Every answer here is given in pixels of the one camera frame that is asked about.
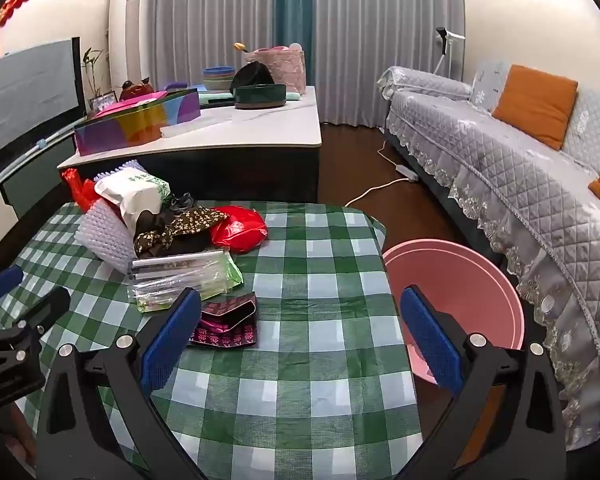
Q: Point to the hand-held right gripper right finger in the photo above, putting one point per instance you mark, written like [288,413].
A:
[430,340]

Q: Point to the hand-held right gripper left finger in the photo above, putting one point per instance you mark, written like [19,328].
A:
[172,335]

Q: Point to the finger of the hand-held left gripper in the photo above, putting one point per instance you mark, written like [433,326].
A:
[0,280]
[45,310]

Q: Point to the maroon patterned wrapper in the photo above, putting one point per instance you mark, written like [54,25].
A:
[230,332]

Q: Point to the clear packet green print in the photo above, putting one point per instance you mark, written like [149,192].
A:
[205,285]

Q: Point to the pink plastic basin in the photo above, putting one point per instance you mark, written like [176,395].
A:
[455,280]

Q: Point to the clear plastic wrapper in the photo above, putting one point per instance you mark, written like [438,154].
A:
[175,262]

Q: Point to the dark floral cloth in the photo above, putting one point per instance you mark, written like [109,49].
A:
[190,220]

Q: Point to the white paper bag green print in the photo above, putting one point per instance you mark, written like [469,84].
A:
[130,195]

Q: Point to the purple bubble packing tray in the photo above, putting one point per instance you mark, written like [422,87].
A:
[102,235]

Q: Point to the dark television cabinet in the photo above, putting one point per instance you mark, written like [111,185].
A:
[35,180]

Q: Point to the small red plastic bag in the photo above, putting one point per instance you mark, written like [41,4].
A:
[82,192]

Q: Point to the black plastic bag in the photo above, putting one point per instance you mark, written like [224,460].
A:
[182,201]

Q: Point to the green checked tablecloth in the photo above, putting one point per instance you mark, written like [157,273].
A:
[305,270]

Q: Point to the white power strip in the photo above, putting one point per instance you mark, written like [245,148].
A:
[406,172]

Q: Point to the sofa with grey quilted cover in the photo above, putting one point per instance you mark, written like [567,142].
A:
[505,170]

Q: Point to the covered television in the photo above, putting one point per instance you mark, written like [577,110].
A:
[25,95]

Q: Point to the colourful gift box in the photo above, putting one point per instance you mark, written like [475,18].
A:
[130,125]

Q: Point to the white top coffee table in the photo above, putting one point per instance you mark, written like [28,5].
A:
[260,125]

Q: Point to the bamboo plant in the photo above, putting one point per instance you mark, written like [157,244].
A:
[92,67]

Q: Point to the red teapot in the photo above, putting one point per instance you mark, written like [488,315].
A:
[135,91]

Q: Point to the grey patterned cushion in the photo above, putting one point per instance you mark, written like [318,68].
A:
[592,130]
[487,87]

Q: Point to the stack of coloured bowls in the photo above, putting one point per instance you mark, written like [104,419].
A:
[219,79]

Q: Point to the mint green tray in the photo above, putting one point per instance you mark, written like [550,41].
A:
[292,95]

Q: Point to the black hat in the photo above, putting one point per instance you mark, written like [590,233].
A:
[252,75]

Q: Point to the white standing air conditioner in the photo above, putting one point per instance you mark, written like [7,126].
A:
[127,30]

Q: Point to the pink lace bag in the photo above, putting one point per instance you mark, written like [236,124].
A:
[287,67]

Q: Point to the yellow flower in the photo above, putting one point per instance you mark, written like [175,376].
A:
[239,47]

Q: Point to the white floor stand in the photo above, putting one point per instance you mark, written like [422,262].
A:
[445,40]

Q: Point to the grey curtain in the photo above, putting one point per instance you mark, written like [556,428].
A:
[380,25]
[205,10]

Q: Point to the teal curtain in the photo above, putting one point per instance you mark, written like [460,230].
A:
[292,10]

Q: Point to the small photo frame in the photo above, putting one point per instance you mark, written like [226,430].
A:
[102,102]

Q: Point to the red knot wall ornament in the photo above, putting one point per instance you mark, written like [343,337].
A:
[12,2]

